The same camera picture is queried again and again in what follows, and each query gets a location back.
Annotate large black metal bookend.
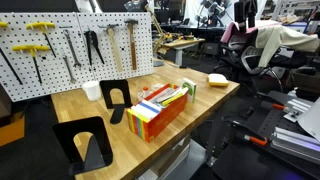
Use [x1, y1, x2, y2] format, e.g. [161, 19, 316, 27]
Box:
[52, 115, 114, 177]

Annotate colourful cardboard book box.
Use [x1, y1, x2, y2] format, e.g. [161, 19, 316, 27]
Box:
[125, 83, 189, 144]

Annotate clear glass dish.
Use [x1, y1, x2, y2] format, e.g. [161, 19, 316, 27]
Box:
[151, 83, 165, 93]

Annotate grey white long book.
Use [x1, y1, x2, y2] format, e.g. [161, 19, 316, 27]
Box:
[155, 87, 183, 104]

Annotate yellow green book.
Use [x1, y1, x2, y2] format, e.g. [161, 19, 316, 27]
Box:
[160, 91, 185, 107]

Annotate small clear bottle red cap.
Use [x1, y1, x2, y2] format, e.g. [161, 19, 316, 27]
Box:
[138, 85, 153, 102]

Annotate blue book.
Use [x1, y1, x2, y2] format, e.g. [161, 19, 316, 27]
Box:
[139, 101, 160, 114]

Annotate background wooden table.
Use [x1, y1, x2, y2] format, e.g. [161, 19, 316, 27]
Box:
[161, 37, 207, 67]

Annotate yellow sponge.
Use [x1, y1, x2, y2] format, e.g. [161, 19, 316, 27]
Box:
[207, 73, 230, 88]

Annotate white paper cup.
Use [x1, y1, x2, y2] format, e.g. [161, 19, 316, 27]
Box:
[81, 80, 102, 102]

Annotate black pliers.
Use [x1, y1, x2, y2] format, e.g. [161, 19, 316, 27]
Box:
[83, 29, 105, 67]

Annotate pink cloth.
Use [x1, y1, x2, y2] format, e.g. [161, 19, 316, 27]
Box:
[219, 20, 281, 44]

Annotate black mesh office chair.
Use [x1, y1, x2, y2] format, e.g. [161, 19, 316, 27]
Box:
[213, 31, 264, 84]

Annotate short steel wrench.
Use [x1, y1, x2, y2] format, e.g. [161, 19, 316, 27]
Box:
[61, 53, 78, 84]

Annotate long steel wrench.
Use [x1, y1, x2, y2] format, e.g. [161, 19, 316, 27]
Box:
[62, 29, 82, 69]

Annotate white pegboard panel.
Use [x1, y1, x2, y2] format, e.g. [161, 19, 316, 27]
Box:
[0, 12, 155, 103]

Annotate black monitor back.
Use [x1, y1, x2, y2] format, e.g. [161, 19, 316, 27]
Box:
[233, 0, 258, 33]

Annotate black perforated plate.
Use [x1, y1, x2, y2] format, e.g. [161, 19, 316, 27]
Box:
[213, 89, 320, 180]

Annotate beige jacket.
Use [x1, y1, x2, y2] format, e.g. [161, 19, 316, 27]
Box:
[254, 24, 320, 69]

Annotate aluminium extrusion bar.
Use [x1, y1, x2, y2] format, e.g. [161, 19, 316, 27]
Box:
[273, 126, 320, 148]
[269, 133, 320, 165]

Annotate white sheet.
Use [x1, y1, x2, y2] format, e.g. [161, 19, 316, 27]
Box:
[296, 96, 320, 143]

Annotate hammer with brown handle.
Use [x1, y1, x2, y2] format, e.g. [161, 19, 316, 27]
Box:
[124, 18, 139, 71]

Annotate hammer with pale handle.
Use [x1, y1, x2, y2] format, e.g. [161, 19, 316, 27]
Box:
[99, 23, 124, 73]

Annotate grey table frame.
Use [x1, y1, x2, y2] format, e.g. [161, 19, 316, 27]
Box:
[138, 134, 209, 180]

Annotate grey frame office chair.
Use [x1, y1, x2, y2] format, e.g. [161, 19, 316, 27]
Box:
[240, 44, 284, 96]

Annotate black clamp orange handle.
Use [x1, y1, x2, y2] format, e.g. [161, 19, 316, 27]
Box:
[254, 92, 288, 112]
[229, 119, 269, 148]

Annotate yellow T-handle hex key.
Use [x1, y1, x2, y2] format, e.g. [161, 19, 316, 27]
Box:
[25, 21, 57, 58]
[0, 21, 24, 86]
[12, 44, 50, 84]

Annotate silver metal bracket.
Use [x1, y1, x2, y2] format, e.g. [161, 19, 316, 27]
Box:
[283, 98, 315, 123]

